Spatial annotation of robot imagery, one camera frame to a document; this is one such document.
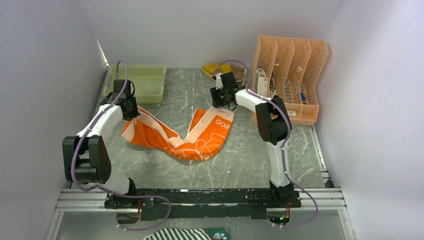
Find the orange white patterned towel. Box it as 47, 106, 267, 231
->
121, 107, 235, 161

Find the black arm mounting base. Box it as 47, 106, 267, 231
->
104, 187, 302, 222

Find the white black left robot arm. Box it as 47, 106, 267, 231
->
62, 79, 141, 209

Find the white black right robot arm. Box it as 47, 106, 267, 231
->
210, 72, 301, 208

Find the yellow brown folded towel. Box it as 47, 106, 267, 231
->
201, 62, 247, 86

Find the green plastic basket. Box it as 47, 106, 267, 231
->
102, 63, 166, 105

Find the white red paper card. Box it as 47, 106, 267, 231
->
255, 68, 269, 97

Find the orange plastic file organizer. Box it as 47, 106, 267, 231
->
247, 35, 329, 126

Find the small white box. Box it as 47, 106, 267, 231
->
287, 110, 297, 117

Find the black white striped towel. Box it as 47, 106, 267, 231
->
143, 228, 212, 240

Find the teal patterned cloth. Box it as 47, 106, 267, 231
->
202, 227, 230, 240

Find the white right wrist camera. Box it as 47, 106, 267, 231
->
214, 73, 224, 90

